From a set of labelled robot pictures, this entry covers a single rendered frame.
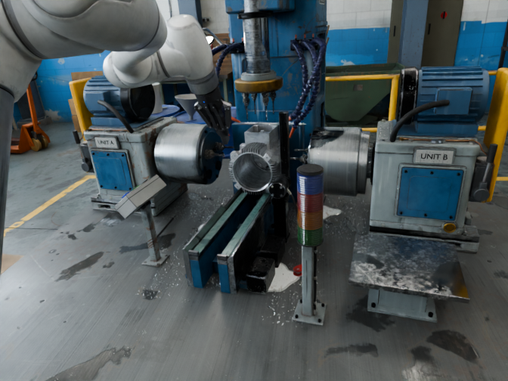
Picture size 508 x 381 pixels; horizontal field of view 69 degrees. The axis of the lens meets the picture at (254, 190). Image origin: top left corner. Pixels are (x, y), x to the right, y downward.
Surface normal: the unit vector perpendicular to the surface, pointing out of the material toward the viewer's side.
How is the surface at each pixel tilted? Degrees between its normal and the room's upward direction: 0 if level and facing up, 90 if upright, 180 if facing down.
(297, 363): 0
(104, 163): 90
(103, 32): 140
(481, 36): 90
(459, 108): 90
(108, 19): 122
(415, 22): 90
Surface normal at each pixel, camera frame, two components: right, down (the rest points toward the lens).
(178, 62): -0.03, 0.76
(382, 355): -0.06, -0.91
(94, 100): -0.32, 0.40
